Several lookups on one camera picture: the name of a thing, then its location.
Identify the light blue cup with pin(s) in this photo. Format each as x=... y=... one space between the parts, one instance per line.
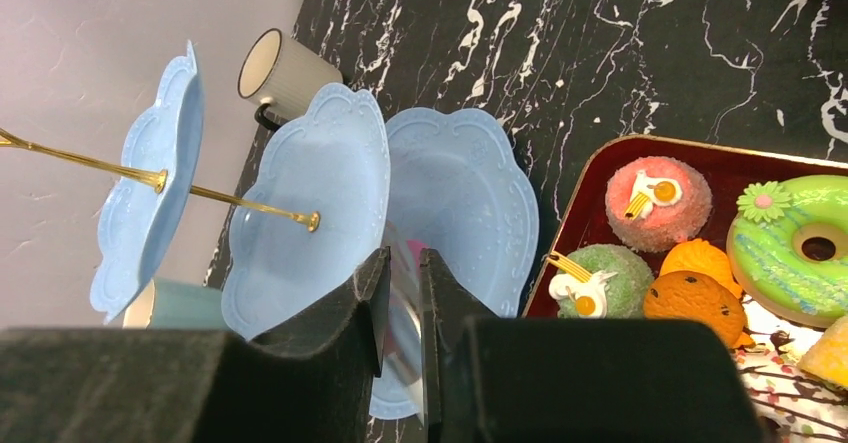
x=169 y=304

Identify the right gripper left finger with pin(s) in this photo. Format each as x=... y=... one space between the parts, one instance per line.
x=308 y=379

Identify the red rectangular tray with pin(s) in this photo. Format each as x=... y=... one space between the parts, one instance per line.
x=727 y=171

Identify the blue three-tier cake stand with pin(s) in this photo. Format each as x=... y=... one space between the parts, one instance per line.
x=333 y=185

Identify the yellow cake slice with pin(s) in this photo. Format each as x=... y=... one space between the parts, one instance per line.
x=827 y=358

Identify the orange cookie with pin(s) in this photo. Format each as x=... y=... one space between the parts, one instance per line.
x=696 y=283

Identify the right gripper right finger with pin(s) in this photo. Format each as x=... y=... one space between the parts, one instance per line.
x=493 y=379

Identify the silver metal tongs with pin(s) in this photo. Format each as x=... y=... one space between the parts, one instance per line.
x=404 y=348

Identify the green sugared cake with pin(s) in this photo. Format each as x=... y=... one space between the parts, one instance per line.
x=599 y=281

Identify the beige ribbed mug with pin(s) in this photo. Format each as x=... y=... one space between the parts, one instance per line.
x=280 y=76

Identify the pink sugared cake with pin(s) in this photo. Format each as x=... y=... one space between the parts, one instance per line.
x=656 y=202

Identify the green glazed donut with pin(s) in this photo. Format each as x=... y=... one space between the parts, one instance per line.
x=787 y=247

